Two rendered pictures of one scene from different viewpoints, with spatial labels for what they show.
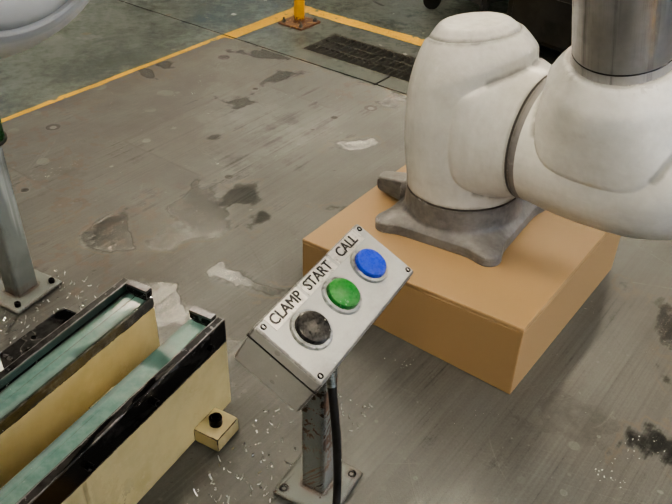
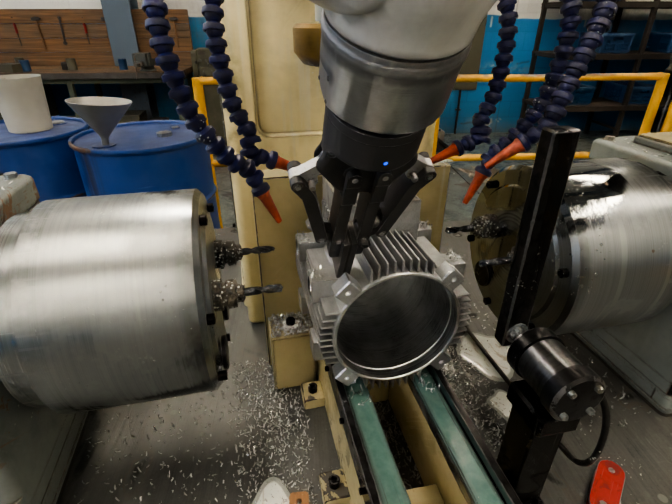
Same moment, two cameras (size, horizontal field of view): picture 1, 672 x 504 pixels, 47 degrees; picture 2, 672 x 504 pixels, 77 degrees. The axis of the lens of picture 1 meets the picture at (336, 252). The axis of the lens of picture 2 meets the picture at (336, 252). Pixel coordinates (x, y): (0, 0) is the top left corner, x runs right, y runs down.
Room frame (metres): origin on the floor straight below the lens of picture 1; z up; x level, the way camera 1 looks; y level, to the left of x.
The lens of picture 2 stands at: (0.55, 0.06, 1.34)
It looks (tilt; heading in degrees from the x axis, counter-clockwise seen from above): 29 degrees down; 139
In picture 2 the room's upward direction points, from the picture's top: straight up
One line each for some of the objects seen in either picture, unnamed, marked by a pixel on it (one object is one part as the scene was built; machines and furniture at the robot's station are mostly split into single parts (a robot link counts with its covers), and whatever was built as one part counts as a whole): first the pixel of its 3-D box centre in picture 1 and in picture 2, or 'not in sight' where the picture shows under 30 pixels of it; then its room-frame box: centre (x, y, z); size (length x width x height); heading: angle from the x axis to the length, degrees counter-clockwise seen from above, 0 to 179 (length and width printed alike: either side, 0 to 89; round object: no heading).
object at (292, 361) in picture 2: not in sight; (292, 348); (0.09, 0.37, 0.86); 0.07 x 0.06 x 0.12; 61
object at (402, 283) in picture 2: not in sight; (373, 285); (0.21, 0.43, 1.01); 0.20 x 0.19 x 0.19; 152
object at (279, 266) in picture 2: not in sight; (345, 257); (0.07, 0.50, 0.97); 0.30 x 0.11 x 0.34; 61
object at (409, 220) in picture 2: not in sight; (367, 211); (0.17, 0.45, 1.11); 0.12 x 0.11 x 0.07; 152
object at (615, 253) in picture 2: not in sight; (583, 243); (0.36, 0.72, 1.04); 0.41 x 0.25 x 0.25; 61
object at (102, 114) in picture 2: not in sight; (106, 128); (-1.46, 0.54, 0.93); 0.25 x 0.24 x 0.25; 143
